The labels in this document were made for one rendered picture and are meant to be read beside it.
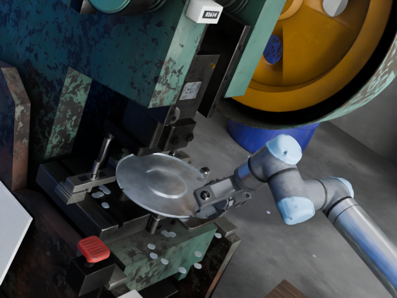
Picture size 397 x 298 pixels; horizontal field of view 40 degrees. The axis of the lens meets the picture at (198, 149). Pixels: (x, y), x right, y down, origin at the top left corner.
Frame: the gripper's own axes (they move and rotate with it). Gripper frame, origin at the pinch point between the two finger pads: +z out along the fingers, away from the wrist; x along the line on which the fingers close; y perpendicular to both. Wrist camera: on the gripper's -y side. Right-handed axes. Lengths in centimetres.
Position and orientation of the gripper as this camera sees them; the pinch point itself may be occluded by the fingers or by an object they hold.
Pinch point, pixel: (195, 213)
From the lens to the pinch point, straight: 144.6
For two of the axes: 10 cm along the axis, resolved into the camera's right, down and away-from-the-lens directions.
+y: 7.2, -0.8, 6.9
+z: -5.7, 5.0, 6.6
